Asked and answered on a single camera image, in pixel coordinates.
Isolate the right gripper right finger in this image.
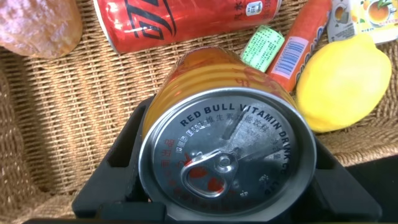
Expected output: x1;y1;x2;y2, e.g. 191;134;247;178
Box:
279;136;383;222

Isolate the red cola can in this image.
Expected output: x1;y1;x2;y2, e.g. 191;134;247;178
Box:
93;0;283;54

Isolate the wicker basket with food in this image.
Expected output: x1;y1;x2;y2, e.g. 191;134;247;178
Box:
0;0;398;224

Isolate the gold Red Bull can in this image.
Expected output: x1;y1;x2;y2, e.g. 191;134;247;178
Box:
138;46;317;222

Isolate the white tea carton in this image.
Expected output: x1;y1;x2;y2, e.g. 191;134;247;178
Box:
326;0;398;45

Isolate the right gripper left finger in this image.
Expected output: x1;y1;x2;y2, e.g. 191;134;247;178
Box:
72;96;165;218

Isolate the yellow lemon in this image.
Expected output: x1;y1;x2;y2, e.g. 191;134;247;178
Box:
295;32;392;134

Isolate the orange sausage stick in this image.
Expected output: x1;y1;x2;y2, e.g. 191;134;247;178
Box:
266;0;333;93

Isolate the lumpy pink bread bun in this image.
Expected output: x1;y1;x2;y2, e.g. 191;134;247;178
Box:
0;0;83;60

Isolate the green candy packet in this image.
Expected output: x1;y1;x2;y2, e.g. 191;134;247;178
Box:
241;24;285;73

